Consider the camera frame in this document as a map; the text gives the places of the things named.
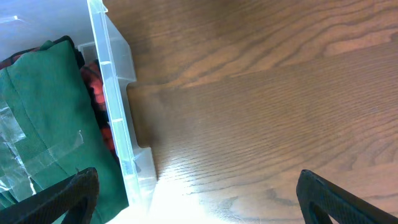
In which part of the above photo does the clear plastic storage bin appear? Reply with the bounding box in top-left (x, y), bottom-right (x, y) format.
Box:
top-left (1, 0), bottom-right (157, 213)

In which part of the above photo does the red plaid flannel shirt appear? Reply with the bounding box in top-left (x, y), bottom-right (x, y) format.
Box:
top-left (0, 35), bottom-right (121, 162)

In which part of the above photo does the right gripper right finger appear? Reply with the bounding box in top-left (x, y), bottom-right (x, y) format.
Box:
top-left (296, 169), bottom-right (397, 224)

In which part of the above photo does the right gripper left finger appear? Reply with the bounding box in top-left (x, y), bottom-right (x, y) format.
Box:
top-left (1, 167), bottom-right (100, 223)

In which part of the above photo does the dark green garment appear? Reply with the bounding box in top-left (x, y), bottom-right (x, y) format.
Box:
top-left (1, 40), bottom-right (129, 223)

